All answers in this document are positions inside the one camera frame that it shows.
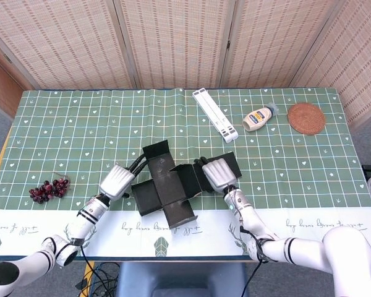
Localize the black folding cardboard box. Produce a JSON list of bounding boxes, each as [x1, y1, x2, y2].
[[131, 139, 244, 230]]

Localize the grey blue robot torso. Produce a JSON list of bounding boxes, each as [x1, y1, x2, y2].
[[116, 262, 250, 297]]

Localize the bamboo folding screen panel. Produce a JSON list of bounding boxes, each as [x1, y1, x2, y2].
[[292, 0, 371, 129], [0, 0, 134, 90], [221, 0, 349, 89], [113, 0, 236, 90]]

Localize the round brown woven coaster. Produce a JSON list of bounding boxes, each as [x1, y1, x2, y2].
[[287, 102, 326, 136]]

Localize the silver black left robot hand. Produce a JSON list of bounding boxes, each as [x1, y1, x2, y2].
[[98, 153, 151, 200]]

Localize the black floor cables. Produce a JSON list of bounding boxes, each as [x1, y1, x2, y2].
[[75, 262, 121, 297]]

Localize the brown wooden door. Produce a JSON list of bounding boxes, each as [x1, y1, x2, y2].
[[0, 51, 25, 119]]

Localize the green grid tablecloth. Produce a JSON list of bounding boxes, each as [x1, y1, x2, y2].
[[0, 87, 371, 257]]

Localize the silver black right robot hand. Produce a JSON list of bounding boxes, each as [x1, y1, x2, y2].
[[194, 157, 238, 194]]

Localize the dark red grape bunch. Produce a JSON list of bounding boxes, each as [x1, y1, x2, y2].
[[29, 172, 71, 204]]

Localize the white folding stand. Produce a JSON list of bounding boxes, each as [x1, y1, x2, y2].
[[192, 88, 239, 144]]

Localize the cream mayonnaise squeeze bottle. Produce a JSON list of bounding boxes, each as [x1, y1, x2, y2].
[[242, 103, 279, 132]]

